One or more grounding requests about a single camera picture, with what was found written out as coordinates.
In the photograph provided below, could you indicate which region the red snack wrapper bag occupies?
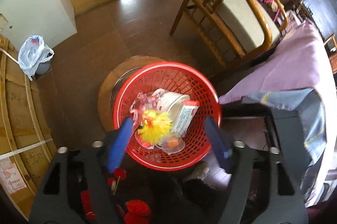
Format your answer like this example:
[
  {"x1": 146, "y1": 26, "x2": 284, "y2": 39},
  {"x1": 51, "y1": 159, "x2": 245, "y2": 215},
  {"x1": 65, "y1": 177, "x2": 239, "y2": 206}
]
[{"x1": 130, "y1": 92, "x2": 159, "y2": 121}]

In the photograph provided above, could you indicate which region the white printed paper cup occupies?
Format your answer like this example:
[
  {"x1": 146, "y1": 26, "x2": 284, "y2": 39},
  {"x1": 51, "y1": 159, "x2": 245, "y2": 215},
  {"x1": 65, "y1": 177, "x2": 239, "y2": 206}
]
[{"x1": 152, "y1": 89, "x2": 190, "y2": 121}]

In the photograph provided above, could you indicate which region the red white medicine box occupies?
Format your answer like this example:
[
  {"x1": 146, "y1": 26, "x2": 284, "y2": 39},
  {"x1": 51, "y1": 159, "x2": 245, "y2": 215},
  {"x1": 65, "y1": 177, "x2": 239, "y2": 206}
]
[{"x1": 172, "y1": 100, "x2": 200, "y2": 138}]

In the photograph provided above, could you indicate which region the wooden armchair with cushion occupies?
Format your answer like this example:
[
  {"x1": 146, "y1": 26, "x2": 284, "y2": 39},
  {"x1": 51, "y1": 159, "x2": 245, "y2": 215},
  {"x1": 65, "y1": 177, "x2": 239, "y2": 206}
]
[{"x1": 169, "y1": 0, "x2": 289, "y2": 70}]

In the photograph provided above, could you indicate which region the red plastic basket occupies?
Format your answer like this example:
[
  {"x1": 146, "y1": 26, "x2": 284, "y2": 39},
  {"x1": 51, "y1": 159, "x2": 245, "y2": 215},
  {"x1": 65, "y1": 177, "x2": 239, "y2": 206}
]
[{"x1": 112, "y1": 62, "x2": 221, "y2": 171}]

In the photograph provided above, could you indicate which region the small clear jelly cup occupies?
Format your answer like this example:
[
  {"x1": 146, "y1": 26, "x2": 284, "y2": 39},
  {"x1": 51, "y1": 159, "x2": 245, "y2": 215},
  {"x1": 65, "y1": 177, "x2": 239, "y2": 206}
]
[{"x1": 162, "y1": 135, "x2": 185, "y2": 155}]

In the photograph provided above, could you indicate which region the white plastic bag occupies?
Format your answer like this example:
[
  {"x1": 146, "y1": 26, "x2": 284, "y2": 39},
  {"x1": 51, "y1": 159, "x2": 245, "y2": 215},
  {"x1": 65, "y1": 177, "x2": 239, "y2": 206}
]
[{"x1": 18, "y1": 35, "x2": 54, "y2": 81}]

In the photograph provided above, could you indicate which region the purple printed bed sheet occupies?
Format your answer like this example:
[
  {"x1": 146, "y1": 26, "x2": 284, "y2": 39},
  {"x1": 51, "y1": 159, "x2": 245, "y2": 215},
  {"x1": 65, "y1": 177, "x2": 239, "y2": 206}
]
[{"x1": 219, "y1": 20, "x2": 336, "y2": 207}]

